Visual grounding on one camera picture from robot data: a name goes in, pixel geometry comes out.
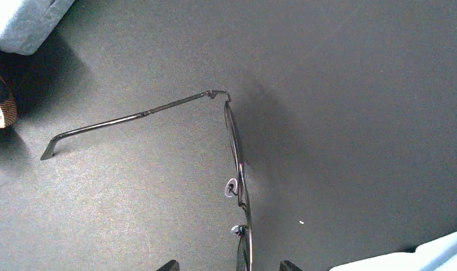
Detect blue-grey glasses case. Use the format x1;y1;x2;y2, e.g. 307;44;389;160
0;0;74;55

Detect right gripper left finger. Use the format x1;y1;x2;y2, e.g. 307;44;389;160
156;260;180;271

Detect black sunglasses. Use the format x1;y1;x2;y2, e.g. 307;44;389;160
40;90;253;270

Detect brown plaid glasses case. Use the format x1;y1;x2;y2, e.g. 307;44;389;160
0;62;18;152

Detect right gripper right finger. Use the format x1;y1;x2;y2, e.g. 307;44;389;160
279;260;302;271

